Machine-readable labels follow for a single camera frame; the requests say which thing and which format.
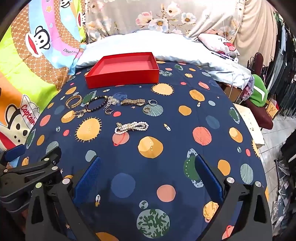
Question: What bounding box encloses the colourful monkey print blanket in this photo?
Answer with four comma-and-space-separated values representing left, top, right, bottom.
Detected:
1, 1, 86, 151

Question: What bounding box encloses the small hoop earring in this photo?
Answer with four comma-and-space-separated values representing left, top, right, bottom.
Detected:
105, 108, 114, 115

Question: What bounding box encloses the white pearl necklace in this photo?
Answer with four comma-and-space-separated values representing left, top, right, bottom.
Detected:
114, 121, 150, 135

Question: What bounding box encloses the green bag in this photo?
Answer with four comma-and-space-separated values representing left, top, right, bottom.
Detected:
249, 74, 268, 108

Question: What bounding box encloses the beige hanging curtain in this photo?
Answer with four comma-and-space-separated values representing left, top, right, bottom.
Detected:
234, 0, 278, 67

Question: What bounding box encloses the gold watch band bracelet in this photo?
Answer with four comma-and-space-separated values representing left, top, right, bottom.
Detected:
120, 98, 147, 107

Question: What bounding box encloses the red jewelry tray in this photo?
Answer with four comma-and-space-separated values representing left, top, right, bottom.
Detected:
85, 52, 159, 89

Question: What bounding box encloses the gold chain bracelet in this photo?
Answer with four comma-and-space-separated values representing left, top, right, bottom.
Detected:
65, 94, 83, 109

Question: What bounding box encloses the black bead bracelet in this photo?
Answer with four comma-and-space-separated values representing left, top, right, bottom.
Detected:
86, 95, 109, 113

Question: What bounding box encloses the light blue quilt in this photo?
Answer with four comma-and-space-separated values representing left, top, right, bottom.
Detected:
76, 30, 253, 89

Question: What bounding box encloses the dark red chair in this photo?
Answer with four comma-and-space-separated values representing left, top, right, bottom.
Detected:
244, 52, 273, 130

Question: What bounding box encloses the navy planet print bedsheet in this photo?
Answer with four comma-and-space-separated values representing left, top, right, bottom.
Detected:
19, 62, 273, 240

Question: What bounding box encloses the floral grey curtain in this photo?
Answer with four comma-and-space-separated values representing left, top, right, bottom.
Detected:
85, 1, 246, 43

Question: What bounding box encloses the silver chain necklace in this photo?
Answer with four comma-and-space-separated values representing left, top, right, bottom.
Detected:
102, 95, 120, 112

